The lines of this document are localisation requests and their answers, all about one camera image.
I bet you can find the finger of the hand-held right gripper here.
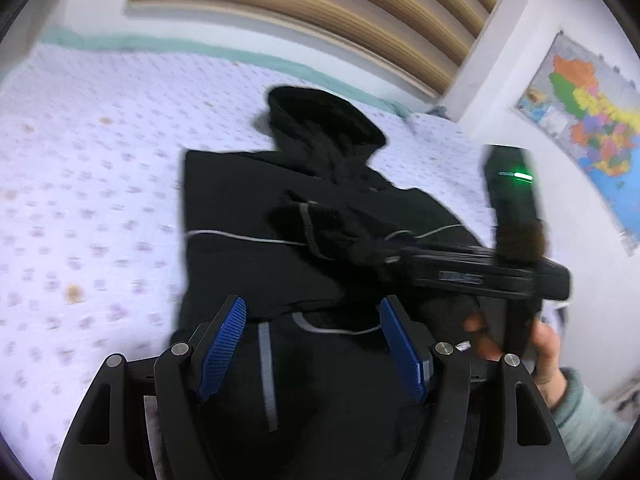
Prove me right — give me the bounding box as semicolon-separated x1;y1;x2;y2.
349;236;417;282

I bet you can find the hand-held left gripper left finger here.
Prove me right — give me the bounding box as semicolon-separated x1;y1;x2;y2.
52;294;247;480

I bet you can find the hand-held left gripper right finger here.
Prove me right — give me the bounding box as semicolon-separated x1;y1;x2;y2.
379;295;576;480

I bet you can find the black hooded jacket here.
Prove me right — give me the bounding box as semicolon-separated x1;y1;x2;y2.
170;85;496;480

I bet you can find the person's right forearm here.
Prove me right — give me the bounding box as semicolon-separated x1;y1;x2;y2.
550;367;635;471

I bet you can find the person's right hand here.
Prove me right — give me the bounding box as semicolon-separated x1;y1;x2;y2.
462;305;568;408

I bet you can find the white patterned bed sheet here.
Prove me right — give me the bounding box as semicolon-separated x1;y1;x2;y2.
0;40;501;478

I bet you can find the wooden slatted headboard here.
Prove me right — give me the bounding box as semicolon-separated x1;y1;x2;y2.
129;0;516;97

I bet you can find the teal mattress edge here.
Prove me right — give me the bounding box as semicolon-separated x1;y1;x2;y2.
37;27;416;118

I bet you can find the colourful wall map poster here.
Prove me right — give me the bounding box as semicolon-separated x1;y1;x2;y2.
516;30;640;256

